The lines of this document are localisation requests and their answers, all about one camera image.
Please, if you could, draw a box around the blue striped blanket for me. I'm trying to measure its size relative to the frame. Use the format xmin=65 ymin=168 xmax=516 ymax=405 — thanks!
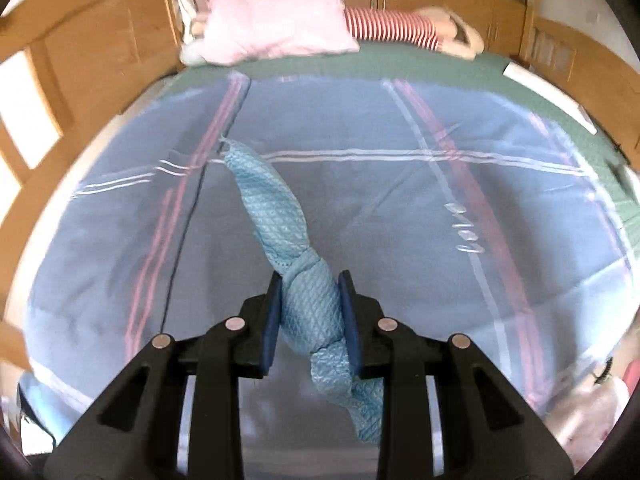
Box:
xmin=22 ymin=74 xmax=639 ymax=476

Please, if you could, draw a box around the blue cloth rag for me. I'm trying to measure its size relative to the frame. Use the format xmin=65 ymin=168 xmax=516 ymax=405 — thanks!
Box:
xmin=222 ymin=140 xmax=383 ymax=443

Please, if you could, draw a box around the white flat board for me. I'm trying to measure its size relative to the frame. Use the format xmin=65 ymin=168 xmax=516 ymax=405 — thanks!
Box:
xmin=503 ymin=62 xmax=598 ymax=136

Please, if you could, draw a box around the wooden bunk bed frame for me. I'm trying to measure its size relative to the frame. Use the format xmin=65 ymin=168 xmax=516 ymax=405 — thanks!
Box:
xmin=1 ymin=0 xmax=639 ymax=370

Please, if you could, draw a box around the green bed mattress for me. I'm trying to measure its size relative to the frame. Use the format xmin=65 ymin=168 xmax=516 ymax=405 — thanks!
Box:
xmin=159 ymin=41 xmax=640 ymax=252

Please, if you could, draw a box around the pink pillow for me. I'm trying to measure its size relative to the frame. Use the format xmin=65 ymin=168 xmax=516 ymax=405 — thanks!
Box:
xmin=180 ymin=0 xmax=359 ymax=66

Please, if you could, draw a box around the striped plush doll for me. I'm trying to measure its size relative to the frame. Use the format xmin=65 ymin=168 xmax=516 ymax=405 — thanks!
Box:
xmin=344 ymin=6 xmax=485 ymax=61

